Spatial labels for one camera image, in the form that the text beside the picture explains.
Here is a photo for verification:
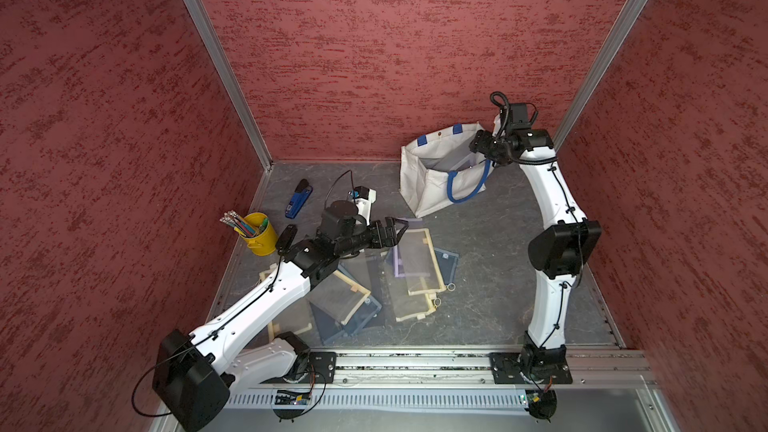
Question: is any small navy pouch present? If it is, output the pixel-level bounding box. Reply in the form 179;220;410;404
434;248;460;290

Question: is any purple mesh pouch back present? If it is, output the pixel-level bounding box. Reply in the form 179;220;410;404
388;218;424;278

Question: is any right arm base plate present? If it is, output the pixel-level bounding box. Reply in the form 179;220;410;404
489;347;573;388

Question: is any yellow pencil cup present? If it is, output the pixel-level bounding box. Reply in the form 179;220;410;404
242;212;278;257

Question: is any blue stapler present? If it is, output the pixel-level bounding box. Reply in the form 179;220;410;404
284;178;313;220

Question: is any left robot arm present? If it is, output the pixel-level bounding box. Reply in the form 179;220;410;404
143;185;409;431

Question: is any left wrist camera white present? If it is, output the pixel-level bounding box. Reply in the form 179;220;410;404
352;186;377;225

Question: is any white canvas tote bag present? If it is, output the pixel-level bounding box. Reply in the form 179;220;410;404
399;123;494;218

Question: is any aluminium front rail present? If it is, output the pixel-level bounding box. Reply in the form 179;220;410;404
224;349;678;431

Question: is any left aluminium corner post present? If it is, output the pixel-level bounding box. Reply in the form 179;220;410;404
182;0;273;172

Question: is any beige trim mesh pouch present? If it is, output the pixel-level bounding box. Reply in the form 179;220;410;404
308;270;371;324

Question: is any aluminium corner post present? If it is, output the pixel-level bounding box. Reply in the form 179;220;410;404
182;0;273;172
553;0;649;151

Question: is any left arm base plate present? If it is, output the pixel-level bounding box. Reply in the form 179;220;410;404
281;351;338;384

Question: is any dark blue mesh pouch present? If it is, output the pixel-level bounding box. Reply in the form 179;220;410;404
310;296;385;346

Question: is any coloured pencils bundle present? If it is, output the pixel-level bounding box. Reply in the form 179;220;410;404
219;211;259;238

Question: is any right aluminium corner post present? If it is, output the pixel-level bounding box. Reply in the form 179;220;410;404
553;0;649;151

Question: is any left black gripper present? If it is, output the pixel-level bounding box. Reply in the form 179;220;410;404
336;218;408;257

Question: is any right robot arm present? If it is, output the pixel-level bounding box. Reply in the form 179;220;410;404
470;91;602;385

